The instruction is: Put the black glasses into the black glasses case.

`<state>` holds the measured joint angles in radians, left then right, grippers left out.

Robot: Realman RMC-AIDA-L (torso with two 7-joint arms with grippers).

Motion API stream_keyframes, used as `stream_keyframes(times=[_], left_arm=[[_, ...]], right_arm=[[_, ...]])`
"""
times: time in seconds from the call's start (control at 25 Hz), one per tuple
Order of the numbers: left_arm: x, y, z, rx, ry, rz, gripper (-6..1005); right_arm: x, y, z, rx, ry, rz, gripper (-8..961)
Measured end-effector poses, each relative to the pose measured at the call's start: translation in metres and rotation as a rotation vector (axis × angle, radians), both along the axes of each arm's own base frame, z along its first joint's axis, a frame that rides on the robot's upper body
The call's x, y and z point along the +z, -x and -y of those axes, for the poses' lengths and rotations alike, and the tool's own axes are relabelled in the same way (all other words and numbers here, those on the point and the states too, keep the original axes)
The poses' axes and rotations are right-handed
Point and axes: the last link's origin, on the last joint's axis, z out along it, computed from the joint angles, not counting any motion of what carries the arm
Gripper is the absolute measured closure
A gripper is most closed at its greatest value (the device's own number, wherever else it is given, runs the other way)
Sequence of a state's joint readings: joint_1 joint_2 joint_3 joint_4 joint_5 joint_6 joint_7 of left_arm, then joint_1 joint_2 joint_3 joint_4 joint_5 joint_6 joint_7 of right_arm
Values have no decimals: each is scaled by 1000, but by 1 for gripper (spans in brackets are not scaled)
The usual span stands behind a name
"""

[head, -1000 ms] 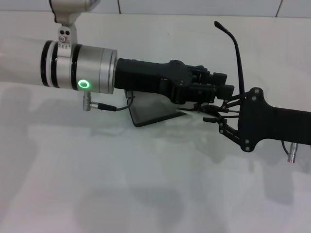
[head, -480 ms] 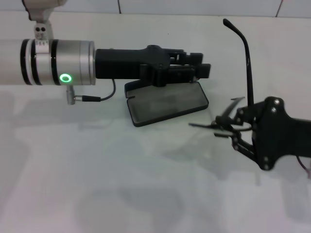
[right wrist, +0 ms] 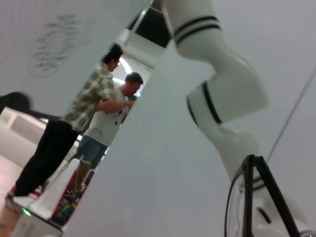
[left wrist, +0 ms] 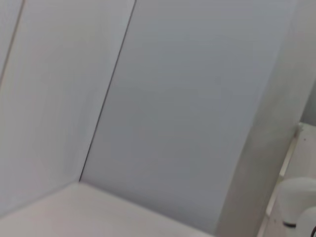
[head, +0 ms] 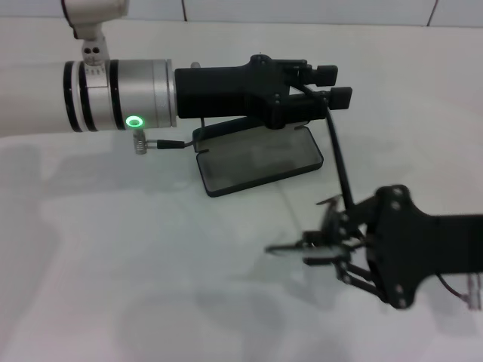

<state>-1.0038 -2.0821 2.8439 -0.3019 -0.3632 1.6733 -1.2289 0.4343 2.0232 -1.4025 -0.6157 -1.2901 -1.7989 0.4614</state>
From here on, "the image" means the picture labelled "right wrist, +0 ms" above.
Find white machine with green light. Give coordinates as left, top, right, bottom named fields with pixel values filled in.
left=13, top=195, right=65, bottom=237

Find man in plaid shirt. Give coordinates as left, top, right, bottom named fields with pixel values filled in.
left=6, top=43, right=124, bottom=198

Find black glasses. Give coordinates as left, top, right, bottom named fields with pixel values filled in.
left=224, top=154, right=301, bottom=237

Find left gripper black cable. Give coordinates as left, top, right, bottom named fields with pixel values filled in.
left=256, top=206, right=273, bottom=224

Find white board with red edge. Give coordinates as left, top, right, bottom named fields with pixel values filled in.
left=37, top=158, right=90, bottom=223

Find man in grey t-shirt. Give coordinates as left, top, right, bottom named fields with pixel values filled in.
left=75, top=72, right=145, bottom=171

